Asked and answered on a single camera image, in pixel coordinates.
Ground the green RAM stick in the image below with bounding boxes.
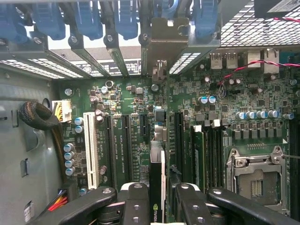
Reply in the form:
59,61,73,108
190,125,207,189

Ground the black RAM slot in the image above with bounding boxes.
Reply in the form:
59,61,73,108
288,118,296,218
205,121,213,188
294,118,300,218
219,120,227,188
210,119,220,188

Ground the CPU socket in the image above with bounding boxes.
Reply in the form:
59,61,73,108
225,145,290,216

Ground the metal socket cover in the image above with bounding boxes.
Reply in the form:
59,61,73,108
231,156,285,208

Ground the white expansion slot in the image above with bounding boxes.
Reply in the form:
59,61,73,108
82,112,100,190

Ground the short black expansion slot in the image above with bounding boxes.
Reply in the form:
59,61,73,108
139,114,150,137

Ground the green motherboard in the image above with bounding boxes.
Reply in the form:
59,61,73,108
58,50,300,218

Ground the black PC case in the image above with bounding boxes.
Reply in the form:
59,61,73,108
0,0,300,225

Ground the thin metal locking lever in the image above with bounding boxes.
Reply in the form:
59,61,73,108
280,153,300,161

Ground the white power connector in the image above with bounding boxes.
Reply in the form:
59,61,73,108
51,99,73,123

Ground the perforated slot cover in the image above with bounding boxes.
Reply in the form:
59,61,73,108
170,52,202,75
0,60,65,80
27,58,84,78

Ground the metal slot cover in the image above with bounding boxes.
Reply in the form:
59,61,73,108
138,32,150,76

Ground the blue slot retainer clip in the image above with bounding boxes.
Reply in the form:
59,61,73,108
0,8,29,45
31,2,67,41
153,0,180,18
114,0,139,40
73,0,104,40
194,0,219,45

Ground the black sleeved power cable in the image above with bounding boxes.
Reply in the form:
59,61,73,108
18,100,66,183

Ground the red black twisted wire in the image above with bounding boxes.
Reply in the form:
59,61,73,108
217,16,300,85

